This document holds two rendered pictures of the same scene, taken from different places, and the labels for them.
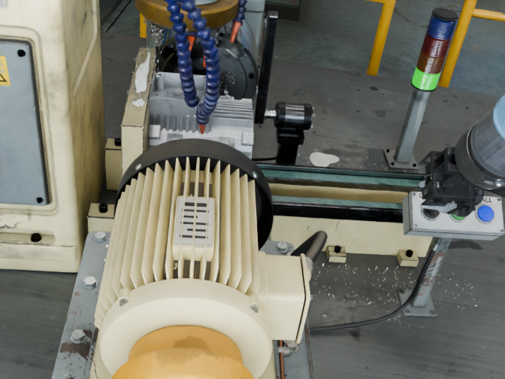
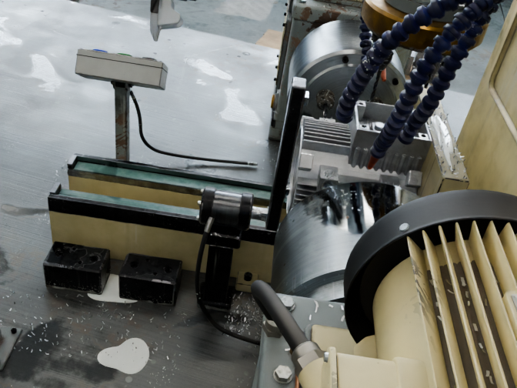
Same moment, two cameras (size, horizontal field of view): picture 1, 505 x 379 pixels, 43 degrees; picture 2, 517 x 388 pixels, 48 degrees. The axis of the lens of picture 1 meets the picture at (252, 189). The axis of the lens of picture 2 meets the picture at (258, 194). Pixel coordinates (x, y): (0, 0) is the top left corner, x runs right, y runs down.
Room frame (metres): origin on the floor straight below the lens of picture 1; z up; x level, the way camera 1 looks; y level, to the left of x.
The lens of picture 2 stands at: (1.95, 0.04, 1.59)
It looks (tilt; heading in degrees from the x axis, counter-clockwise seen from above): 37 degrees down; 185
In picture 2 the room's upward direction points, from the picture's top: 10 degrees clockwise
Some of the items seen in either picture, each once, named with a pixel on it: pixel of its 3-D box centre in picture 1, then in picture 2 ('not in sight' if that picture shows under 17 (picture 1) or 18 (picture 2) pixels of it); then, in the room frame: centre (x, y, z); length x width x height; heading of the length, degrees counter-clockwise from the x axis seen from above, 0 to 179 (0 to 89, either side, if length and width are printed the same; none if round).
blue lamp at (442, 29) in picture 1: (441, 25); not in sight; (1.45, -0.38, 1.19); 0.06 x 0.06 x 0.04
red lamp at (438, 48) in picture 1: (436, 43); not in sight; (1.45, -0.38, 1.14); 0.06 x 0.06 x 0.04
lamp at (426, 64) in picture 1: (430, 60); not in sight; (1.45, -0.38, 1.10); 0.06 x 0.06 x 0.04
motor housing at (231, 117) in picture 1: (200, 144); (349, 178); (1.09, 0.12, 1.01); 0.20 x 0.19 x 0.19; 97
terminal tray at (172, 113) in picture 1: (182, 102); (385, 138); (1.08, 0.16, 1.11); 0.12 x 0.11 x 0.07; 97
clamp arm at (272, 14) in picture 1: (266, 70); (283, 159); (1.23, 0.01, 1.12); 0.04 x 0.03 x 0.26; 97
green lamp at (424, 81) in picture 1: (425, 77); not in sight; (1.45, -0.38, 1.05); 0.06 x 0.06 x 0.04
